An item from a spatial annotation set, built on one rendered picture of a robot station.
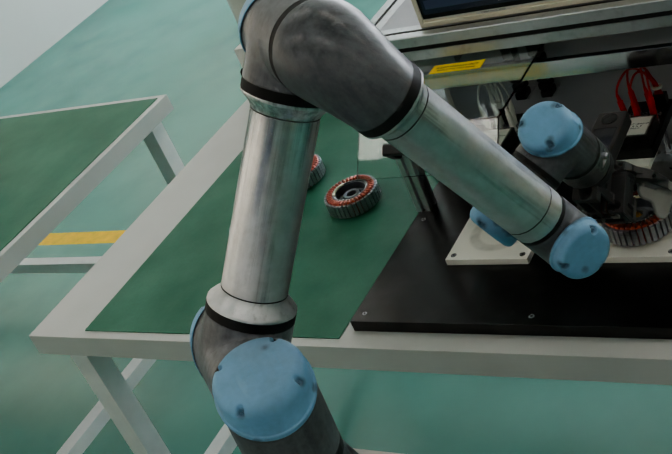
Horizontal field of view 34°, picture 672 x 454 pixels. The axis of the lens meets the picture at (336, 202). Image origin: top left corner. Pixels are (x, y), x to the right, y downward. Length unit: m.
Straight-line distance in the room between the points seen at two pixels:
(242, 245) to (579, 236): 0.40
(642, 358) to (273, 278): 0.55
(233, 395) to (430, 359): 0.55
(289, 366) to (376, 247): 0.78
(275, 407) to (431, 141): 0.34
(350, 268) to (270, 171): 0.73
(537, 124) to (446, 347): 0.44
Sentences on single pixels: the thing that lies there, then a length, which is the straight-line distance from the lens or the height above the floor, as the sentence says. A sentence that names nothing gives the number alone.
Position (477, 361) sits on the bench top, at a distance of 1.71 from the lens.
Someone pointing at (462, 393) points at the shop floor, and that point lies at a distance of 2.81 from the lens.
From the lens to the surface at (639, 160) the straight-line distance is 1.75.
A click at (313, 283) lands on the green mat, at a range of 2.00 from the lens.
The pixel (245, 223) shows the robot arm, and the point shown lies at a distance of 1.32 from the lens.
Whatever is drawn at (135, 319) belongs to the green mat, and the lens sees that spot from 2.18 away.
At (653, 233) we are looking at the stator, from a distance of 1.73.
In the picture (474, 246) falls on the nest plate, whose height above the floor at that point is 0.78.
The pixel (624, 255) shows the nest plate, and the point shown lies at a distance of 1.73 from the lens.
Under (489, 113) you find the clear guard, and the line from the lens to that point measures 1.62.
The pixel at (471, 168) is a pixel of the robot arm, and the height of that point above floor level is 1.19.
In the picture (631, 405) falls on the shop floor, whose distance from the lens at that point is 2.63.
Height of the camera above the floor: 1.79
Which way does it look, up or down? 28 degrees down
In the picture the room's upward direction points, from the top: 24 degrees counter-clockwise
